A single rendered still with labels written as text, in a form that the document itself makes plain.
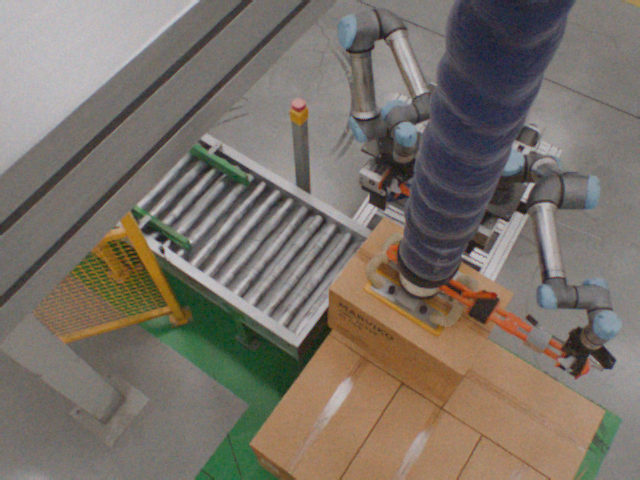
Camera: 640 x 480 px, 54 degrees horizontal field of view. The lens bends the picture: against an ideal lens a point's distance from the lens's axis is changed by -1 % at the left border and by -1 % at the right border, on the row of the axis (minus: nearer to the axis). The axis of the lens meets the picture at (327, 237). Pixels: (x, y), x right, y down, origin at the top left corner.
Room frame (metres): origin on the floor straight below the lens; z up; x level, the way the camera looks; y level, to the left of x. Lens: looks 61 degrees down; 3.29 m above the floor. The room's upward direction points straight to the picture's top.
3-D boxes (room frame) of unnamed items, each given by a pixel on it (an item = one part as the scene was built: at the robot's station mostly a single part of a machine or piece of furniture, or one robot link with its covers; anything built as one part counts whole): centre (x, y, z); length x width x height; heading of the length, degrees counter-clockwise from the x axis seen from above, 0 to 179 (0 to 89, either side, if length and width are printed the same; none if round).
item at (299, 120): (1.95, 0.14, 0.50); 0.07 x 0.07 x 1.00; 55
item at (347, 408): (0.58, -0.44, 0.34); 1.20 x 1.00 x 0.40; 55
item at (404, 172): (1.37, -0.29, 1.34); 0.09 x 0.08 x 0.12; 55
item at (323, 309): (1.21, -0.05, 0.58); 0.70 x 0.03 x 0.06; 145
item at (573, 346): (0.67, -0.83, 1.34); 0.09 x 0.08 x 0.12; 55
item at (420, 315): (0.93, -0.30, 1.10); 0.34 x 0.10 x 0.05; 55
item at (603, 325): (0.67, -0.84, 1.50); 0.09 x 0.08 x 0.11; 179
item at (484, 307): (0.86, -0.56, 1.20); 0.10 x 0.08 x 0.06; 145
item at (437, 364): (0.98, -0.36, 0.88); 0.60 x 0.40 x 0.40; 55
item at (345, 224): (2.14, 0.73, 0.50); 2.31 x 0.05 x 0.19; 55
